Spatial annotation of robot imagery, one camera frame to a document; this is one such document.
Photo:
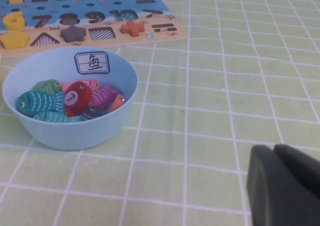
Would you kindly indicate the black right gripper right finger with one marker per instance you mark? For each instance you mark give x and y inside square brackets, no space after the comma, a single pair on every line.
[302,168]

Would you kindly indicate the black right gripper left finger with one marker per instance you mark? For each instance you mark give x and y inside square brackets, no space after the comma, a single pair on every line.
[275,198]

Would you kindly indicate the orange wooden fish piece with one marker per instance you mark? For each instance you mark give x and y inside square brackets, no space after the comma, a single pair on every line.
[117,103]

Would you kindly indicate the purple wooden fish piece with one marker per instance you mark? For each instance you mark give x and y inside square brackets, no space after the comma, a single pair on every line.
[102,97]

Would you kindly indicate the blue wooden number puzzle board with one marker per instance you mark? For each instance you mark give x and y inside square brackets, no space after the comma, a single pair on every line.
[140,39]

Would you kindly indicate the light blue plastic bowl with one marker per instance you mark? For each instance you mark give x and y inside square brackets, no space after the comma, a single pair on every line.
[75,135]

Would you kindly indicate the pink wooden fish piece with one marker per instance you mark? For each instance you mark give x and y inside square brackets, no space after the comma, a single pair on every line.
[93,83]

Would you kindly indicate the orange plus sign piece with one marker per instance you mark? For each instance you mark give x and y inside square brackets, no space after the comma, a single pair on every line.
[132,28]

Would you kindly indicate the green wooden fish piece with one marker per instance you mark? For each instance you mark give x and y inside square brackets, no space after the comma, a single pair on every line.
[47,85]

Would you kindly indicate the dark brown star piece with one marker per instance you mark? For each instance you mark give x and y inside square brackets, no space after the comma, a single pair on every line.
[73,34]

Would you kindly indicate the yellow pentagon piece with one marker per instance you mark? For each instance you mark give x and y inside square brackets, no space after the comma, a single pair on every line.
[13,39]

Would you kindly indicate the yellow number six piece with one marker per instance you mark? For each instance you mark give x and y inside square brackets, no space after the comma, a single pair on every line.
[10,23]

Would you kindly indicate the green checked tablecloth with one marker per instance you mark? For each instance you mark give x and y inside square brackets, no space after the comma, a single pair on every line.
[225,85]

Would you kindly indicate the dark navy wooden fish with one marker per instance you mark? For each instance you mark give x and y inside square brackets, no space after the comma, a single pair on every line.
[91,112]

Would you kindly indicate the red fish with seven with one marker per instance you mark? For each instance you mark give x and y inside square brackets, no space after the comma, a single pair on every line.
[77,95]

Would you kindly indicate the white fish character label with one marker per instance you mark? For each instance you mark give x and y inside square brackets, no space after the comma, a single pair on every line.
[92,63]

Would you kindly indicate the slim teal wooden fish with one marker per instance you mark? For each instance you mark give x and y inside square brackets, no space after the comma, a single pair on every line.
[52,117]

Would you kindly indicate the large teal wooden fish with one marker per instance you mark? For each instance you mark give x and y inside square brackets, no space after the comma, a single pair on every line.
[37,102]

